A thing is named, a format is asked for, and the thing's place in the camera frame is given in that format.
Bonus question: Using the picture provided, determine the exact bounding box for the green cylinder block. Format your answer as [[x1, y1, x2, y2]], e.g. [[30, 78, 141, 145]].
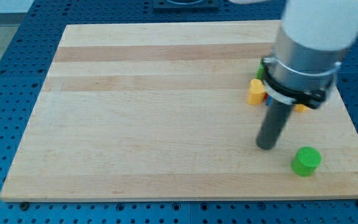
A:
[[291, 146, 322, 177]]

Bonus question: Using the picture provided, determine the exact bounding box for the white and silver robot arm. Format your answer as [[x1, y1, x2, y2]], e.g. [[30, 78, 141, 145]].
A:
[[262, 0, 358, 109]]

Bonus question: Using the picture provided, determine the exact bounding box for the green block behind arm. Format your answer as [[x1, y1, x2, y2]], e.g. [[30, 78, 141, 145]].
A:
[[256, 64, 265, 80]]

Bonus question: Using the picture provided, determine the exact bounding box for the blue block under arm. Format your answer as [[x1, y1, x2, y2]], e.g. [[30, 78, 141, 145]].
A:
[[265, 95, 272, 106]]

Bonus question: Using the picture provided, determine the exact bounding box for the light wooden board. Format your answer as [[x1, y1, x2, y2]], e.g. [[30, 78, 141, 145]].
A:
[[0, 21, 358, 202]]

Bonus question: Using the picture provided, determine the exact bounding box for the yellow heart block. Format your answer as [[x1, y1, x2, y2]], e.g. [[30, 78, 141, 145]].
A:
[[247, 78, 266, 105]]

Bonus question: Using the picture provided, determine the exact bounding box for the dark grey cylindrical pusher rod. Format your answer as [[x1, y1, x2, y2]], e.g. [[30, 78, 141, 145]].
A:
[[256, 99, 293, 150]]

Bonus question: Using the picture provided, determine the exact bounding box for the yellow block right of rod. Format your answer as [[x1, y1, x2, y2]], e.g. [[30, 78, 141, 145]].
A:
[[293, 104, 310, 113]]

